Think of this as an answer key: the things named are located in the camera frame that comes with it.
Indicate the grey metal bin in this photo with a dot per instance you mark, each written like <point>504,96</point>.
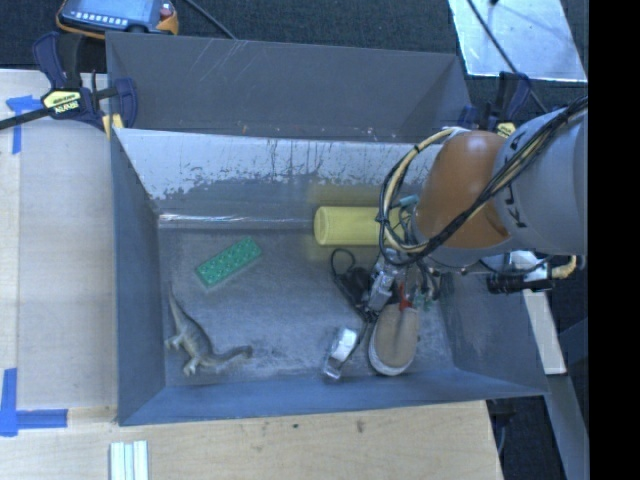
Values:
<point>280,313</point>

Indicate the pale wood board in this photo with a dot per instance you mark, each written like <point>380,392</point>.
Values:
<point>65,268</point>

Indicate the dark green flat block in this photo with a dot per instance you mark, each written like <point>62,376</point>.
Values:
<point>228,263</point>

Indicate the clear glass with white insert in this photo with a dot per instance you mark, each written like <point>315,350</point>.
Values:
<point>342,345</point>

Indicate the yellow cylinder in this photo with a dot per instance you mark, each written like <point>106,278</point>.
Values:
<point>345,225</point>

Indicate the beige shoe with white sole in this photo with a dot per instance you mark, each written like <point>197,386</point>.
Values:
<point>395,340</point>

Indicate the grey toy dinosaur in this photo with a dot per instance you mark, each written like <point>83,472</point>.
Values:
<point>196,340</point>

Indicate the black cylinder on white bracket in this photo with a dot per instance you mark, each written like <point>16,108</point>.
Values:
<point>506,283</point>

